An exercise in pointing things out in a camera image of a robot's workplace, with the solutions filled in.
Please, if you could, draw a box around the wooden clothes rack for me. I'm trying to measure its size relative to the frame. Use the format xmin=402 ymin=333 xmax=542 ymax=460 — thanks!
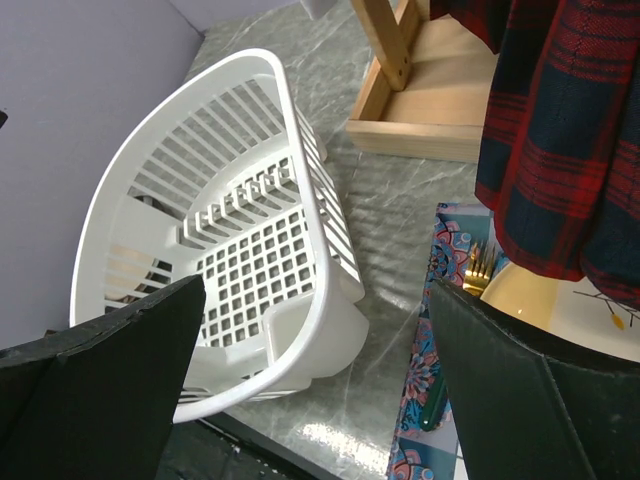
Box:
xmin=346 ymin=1 xmax=497 ymax=164

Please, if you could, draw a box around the cream yellow plate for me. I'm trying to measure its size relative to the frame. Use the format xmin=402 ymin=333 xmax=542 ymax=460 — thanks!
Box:
xmin=481 ymin=263 xmax=639 ymax=362

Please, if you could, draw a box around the red plaid skirt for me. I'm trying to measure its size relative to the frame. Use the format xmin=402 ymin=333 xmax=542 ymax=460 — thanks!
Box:
xmin=429 ymin=0 xmax=639 ymax=308

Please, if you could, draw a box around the gold fork green handle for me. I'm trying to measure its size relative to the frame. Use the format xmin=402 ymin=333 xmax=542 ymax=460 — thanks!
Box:
xmin=420 ymin=242 xmax=495 ymax=431

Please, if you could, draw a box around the white plastic laundry basket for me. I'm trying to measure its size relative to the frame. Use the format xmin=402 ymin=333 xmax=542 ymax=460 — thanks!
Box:
xmin=69 ymin=48 xmax=369 ymax=423

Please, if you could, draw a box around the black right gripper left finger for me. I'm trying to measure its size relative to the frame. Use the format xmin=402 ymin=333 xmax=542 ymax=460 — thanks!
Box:
xmin=1 ymin=275 xmax=206 ymax=479

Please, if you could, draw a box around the patterned placemat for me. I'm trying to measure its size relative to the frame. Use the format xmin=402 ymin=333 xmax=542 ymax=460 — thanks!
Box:
xmin=387 ymin=203 xmax=493 ymax=479

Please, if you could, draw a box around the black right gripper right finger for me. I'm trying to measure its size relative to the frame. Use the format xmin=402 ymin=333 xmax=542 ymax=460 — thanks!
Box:
xmin=450 ymin=299 xmax=639 ymax=479

